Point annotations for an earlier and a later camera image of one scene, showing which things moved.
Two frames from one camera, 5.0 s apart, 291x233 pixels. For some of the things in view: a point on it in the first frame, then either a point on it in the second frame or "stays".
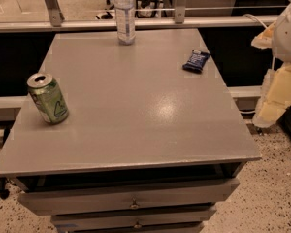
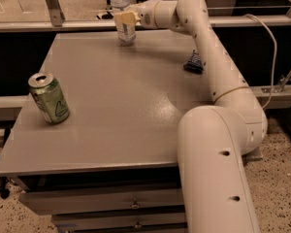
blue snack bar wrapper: [196, 61] stays
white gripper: [288, 36] → [146, 16]
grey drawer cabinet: [151, 142] stays
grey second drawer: [128, 219] stays
